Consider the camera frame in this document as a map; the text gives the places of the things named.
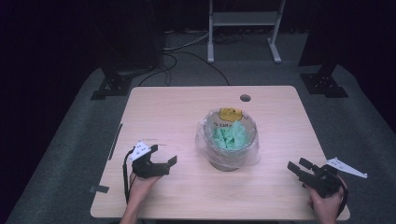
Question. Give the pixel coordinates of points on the person's left hand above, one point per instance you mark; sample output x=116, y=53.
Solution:
x=140, y=188

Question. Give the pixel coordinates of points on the white metal stand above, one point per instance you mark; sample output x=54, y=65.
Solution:
x=243, y=18

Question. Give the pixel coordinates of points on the crumpled green paper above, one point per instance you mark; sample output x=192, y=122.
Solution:
x=230, y=137

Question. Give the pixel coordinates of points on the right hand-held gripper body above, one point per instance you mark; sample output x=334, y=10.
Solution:
x=323, y=182

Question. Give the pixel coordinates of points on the clear plastic trash bag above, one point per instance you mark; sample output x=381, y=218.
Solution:
x=202, y=146

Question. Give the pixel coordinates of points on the person's right hand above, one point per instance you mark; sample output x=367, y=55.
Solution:
x=327, y=207

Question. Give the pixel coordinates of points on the black stand base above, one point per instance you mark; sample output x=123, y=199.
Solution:
x=323, y=84
x=113, y=85

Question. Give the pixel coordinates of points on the yellow crumpled wrapper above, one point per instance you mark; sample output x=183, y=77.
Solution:
x=230, y=114

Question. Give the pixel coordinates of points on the black clip on table edge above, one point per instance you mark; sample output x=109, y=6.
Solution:
x=99, y=188

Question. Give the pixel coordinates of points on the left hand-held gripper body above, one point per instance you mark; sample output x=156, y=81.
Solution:
x=146, y=168

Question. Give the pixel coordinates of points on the dark cabinet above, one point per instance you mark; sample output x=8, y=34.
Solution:
x=134, y=34

